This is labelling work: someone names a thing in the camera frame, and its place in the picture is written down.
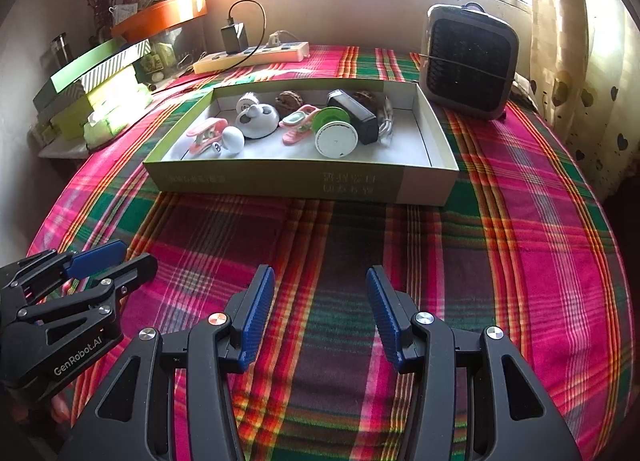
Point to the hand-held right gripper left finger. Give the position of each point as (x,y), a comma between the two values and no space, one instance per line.
(257,326)

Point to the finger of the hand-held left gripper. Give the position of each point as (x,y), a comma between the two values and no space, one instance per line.
(95,257)
(135,271)

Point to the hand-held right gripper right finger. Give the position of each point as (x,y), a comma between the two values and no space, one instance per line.
(385,326)

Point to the green and white cardboard box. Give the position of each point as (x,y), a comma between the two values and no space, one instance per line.
(300,181)

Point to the white ball-shaped gadget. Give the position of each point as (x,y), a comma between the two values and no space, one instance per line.
(231,138)

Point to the green and white spool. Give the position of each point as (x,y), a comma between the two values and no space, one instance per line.
(335,140)

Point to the white mouse-shaped device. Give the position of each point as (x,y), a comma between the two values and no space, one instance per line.
(257,121)

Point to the small white ribbed cap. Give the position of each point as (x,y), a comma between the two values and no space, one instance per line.
(247,102)

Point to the pink and green clip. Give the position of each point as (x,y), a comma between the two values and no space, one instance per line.
(297,123)

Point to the black rectangular device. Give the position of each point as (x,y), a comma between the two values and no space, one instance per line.
(357,118)

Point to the brown walnut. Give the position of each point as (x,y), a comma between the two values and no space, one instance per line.
(289,101)
(364,98)

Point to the white side shelf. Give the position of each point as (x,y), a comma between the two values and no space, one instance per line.
(57,150)

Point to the green tissue pack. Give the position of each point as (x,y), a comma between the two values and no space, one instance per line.
(107,123)

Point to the light green boxes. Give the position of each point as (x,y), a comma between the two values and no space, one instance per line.
(115,91)

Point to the small green carton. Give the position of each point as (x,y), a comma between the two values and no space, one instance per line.
(156,65)

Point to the glass jar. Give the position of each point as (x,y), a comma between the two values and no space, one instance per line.
(60,48)

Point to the cream power strip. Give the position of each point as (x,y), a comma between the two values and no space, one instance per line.
(260,55)

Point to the black charger adapter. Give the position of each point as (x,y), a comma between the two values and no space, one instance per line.
(234,38)

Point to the white plug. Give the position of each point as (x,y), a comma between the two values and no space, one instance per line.
(277,39)

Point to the grey portable heater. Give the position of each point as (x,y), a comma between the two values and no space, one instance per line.
(470,66)

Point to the beige folded cloth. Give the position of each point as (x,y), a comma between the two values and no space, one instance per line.
(522,87)

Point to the heart print curtain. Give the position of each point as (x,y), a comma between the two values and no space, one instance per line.
(585,66)

